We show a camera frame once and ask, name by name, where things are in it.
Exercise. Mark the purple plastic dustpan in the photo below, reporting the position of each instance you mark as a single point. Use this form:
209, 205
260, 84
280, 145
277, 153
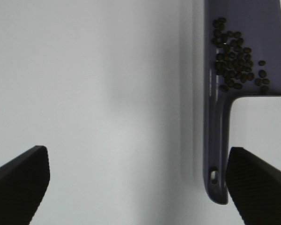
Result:
260, 23

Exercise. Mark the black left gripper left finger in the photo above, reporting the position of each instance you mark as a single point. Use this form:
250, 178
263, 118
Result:
23, 184

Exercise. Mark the pile of coffee beans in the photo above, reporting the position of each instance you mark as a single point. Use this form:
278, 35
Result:
233, 60

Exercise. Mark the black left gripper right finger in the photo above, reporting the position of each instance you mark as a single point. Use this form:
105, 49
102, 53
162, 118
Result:
255, 188

